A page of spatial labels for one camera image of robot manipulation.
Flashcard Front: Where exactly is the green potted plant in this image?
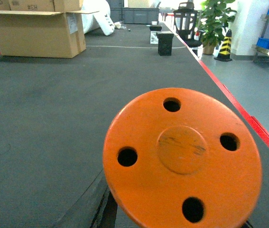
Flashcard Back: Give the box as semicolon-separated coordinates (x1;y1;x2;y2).
199;0;237;55

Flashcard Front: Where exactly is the black office chair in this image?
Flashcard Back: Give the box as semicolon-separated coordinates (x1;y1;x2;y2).
173;1;202;48

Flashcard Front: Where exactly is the large cardboard box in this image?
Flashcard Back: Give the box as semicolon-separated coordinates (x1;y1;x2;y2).
0;10;95;58

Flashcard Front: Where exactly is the yellow black striped cone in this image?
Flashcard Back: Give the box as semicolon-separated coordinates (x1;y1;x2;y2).
214;29;232;62

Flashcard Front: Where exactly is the white sign card holder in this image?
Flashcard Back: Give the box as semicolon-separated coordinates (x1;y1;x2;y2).
149;25;162;44

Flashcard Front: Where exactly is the black plastic block stand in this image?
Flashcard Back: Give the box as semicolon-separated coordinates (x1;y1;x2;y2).
157;31;174;56

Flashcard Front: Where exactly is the orange cylindrical cap 4680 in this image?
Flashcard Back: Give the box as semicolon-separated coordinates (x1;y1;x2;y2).
103;88;262;228

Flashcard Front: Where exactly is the white foam bag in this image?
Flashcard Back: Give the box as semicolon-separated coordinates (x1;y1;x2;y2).
82;0;115;36

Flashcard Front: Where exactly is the upper cardboard box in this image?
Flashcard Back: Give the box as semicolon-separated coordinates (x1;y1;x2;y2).
0;0;83;12

